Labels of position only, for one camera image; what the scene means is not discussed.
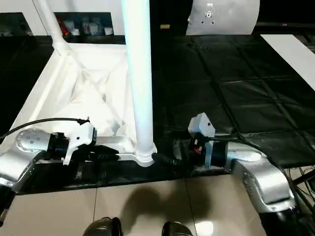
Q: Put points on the black robot foot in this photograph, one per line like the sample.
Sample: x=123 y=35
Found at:
x=102 y=227
x=177 y=229

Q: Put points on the small white box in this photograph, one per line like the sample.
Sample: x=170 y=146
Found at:
x=108 y=30

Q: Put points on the red box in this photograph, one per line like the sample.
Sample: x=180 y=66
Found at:
x=64 y=27

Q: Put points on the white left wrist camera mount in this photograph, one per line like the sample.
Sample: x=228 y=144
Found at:
x=81 y=135

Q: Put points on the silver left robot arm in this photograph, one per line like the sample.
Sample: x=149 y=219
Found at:
x=27 y=141

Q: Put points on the black pole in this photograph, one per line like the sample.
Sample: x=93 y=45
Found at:
x=305 y=176

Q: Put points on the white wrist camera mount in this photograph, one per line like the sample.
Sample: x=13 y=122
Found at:
x=201 y=125
x=81 y=135

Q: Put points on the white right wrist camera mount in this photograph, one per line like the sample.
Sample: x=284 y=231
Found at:
x=201 y=125

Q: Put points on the black left robot foot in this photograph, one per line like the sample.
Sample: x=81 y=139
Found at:
x=102 y=227

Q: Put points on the black device with red light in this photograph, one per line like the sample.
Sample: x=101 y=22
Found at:
x=283 y=25

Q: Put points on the white plastic table top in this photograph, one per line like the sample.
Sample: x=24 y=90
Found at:
x=73 y=61

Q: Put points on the black work mat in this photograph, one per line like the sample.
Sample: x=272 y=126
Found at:
x=246 y=86

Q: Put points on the black right robot foot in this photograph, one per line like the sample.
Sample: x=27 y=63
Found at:
x=177 y=229

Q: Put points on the white cabinet with glass doors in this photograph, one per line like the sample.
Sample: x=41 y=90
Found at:
x=118 y=14

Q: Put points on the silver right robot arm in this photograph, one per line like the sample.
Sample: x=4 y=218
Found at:
x=265 y=177

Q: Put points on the white flat board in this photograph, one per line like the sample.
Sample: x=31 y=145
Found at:
x=288 y=54

